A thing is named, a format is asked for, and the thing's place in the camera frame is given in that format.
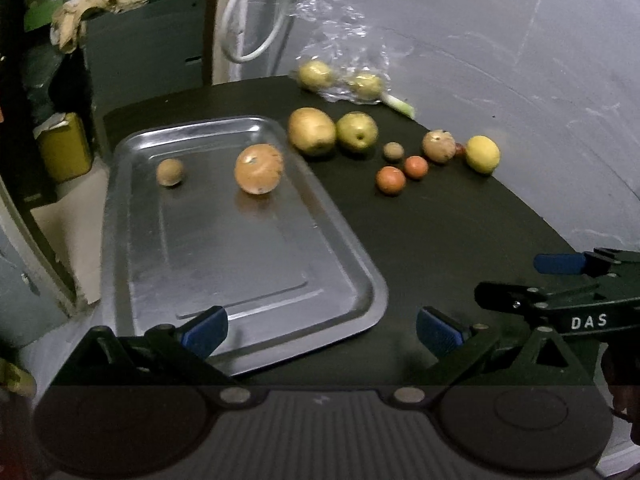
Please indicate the metal tray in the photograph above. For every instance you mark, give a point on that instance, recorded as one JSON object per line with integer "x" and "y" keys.
{"x": 286, "y": 266}

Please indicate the bagged pear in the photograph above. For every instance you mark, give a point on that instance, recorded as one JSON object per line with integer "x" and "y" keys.
{"x": 366, "y": 86}
{"x": 315, "y": 75}

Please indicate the yellow lemon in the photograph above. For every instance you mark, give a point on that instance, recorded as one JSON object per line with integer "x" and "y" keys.
{"x": 482, "y": 154}

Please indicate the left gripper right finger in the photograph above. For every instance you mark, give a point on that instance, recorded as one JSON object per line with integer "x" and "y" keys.
{"x": 474, "y": 356}

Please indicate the pale striped melon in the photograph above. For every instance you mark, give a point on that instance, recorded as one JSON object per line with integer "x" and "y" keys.
{"x": 439, "y": 146}

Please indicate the small red fruit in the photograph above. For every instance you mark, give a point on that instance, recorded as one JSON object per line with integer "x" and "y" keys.
{"x": 460, "y": 150}

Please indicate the orange tangerine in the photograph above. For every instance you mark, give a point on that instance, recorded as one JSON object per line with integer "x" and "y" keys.
{"x": 390, "y": 180}
{"x": 415, "y": 167}

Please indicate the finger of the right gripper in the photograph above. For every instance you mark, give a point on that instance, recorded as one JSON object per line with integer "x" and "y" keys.
{"x": 529, "y": 300}
{"x": 598, "y": 262}

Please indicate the clear plastic bag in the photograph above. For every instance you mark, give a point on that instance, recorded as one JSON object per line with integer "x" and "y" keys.
{"x": 345, "y": 39}

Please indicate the dark grey cabinet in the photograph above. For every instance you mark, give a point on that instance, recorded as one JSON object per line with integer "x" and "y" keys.
{"x": 144, "y": 53}

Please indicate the small brown kiwi fruit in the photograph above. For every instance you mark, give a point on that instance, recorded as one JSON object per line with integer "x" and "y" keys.
{"x": 169, "y": 172}

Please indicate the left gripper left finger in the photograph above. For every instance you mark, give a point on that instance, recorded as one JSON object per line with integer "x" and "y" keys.
{"x": 165, "y": 355}

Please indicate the bagged pear left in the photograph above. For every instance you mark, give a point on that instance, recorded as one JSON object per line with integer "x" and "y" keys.
{"x": 315, "y": 75}

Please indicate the green onion stalk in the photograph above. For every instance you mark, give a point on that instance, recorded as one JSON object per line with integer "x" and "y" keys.
{"x": 398, "y": 105}

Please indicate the beige crumpled cloth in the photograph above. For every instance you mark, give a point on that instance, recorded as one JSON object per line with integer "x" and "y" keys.
{"x": 66, "y": 21}

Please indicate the green yellow pear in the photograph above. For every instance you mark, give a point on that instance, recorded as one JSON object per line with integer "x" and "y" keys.
{"x": 357, "y": 131}

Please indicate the bagged pear right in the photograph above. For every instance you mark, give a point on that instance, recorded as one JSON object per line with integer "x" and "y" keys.
{"x": 366, "y": 86}

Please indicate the yellow plastic canister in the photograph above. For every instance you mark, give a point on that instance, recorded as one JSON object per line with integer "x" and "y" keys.
{"x": 64, "y": 147}

